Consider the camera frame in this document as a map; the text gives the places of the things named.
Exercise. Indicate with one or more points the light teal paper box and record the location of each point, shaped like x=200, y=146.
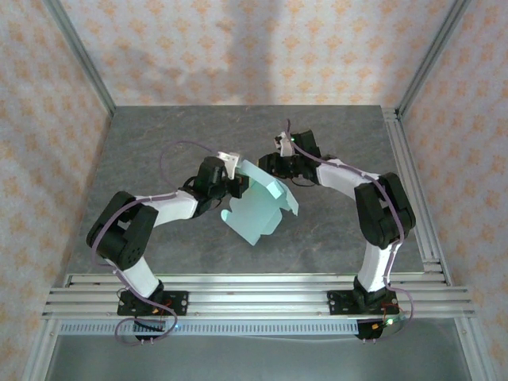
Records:
x=258, y=206

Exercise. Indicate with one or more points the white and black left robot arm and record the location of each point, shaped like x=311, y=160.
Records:
x=137, y=278

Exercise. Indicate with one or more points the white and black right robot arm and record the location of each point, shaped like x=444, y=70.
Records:
x=373, y=270

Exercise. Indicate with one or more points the grey metal lower panel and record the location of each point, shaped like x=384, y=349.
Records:
x=254, y=359

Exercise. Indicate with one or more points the black base electronics board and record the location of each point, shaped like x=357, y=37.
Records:
x=375, y=329

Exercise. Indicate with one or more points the aluminium mounting rail bed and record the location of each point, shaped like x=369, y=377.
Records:
x=258, y=297

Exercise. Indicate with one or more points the aluminium side rail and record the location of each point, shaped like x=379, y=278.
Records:
x=412, y=190

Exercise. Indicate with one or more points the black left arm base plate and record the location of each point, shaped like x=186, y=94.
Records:
x=178, y=303

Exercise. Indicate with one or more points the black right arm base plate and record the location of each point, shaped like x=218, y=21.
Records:
x=337, y=303

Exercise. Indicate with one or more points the aluminium frame post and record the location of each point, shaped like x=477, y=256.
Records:
x=83, y=59
x=428, y=59

